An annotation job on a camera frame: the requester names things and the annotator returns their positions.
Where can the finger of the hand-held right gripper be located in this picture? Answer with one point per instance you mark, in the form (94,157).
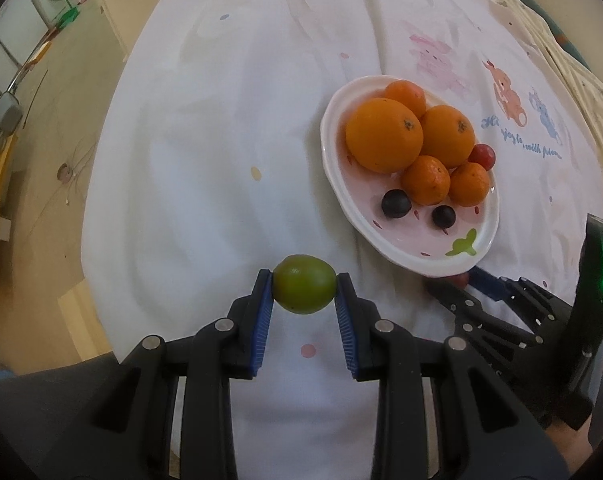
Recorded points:
(469,310)
(486,282)

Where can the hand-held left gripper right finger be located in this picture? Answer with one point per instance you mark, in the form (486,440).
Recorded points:
(346,325)

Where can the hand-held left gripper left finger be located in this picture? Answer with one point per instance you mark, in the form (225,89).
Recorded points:
(262,320)

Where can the red plum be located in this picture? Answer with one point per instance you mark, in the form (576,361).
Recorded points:
(481,156)
(462,280)

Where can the green citrus fruit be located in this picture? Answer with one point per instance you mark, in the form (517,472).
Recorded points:
(305,284)

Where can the dark purple plum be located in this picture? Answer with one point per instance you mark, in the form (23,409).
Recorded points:
(396,203)
(443,216)

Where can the pink strawberry-pattern oval plate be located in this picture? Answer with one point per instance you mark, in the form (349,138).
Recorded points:
(411,240)

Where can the small orange mandarin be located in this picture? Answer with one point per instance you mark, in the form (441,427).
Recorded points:
(425,180)
(406,96)
(469,184)

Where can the person's right forearm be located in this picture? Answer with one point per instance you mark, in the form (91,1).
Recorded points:
(569,442)

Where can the medium orange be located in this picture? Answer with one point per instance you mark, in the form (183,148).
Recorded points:
(448,135)

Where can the white printed tablecloth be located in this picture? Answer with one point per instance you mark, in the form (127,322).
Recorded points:
(231,160)

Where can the light wooden board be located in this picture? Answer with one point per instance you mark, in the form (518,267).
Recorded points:
(89,320)

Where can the large orange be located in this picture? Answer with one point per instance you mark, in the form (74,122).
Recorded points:
(384,135)

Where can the floral bedsheet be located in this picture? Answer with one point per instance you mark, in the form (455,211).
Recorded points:
(581,85)

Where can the small round floor object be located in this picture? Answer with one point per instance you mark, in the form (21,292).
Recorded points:
(64,174)

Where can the teal cloth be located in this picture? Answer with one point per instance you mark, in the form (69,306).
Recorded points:
(556,30)

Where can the grey box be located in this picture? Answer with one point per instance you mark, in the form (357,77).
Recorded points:
(6,115)

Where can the white furniture panel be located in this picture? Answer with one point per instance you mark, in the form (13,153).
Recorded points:
(114,20)

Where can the chrome pole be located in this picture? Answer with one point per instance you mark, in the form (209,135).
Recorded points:
(26,67)

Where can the white cabinets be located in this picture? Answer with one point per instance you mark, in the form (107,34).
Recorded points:
(11,30)

